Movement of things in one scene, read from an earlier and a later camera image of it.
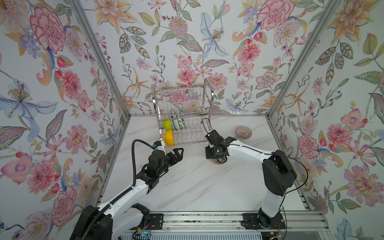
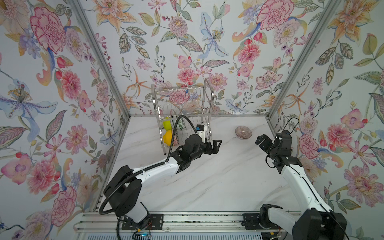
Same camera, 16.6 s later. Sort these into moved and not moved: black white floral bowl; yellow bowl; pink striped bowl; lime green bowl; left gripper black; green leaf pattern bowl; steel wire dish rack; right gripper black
Moved: black white floral bowl; right gripper black; left gripper black
Not moved: lime green bowl; steel wire dish rack; pink striped bowl; yellow bowl; green leaf pattern bowl
